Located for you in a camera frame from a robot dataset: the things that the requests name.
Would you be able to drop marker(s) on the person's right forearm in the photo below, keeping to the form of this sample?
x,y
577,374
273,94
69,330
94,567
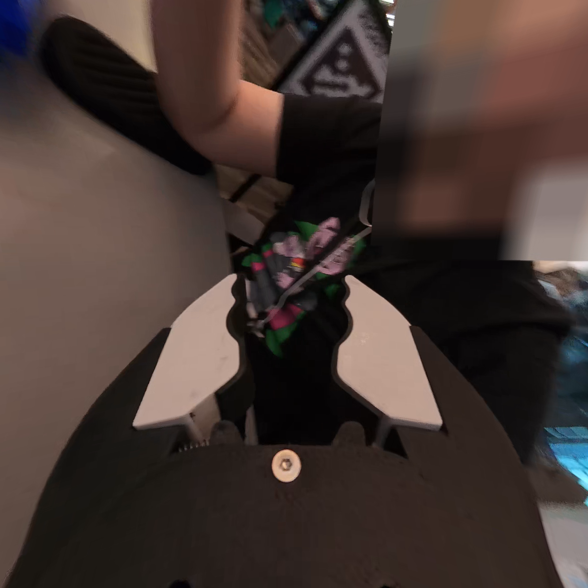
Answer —
x,y
197,69

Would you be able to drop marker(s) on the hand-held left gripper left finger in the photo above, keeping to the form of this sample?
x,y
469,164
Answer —
x,y
188,367

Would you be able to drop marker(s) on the black white triangle sign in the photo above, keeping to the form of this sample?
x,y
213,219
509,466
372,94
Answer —
x,y
340,50

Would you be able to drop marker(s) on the blue plastic bin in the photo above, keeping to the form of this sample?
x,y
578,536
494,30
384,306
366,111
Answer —
x,y
18,27

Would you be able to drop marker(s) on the black wrist rest pad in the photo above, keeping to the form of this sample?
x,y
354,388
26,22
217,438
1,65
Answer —
x,y
105,87

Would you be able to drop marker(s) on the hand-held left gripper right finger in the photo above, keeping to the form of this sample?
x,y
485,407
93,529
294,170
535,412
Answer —
x,y
390,367

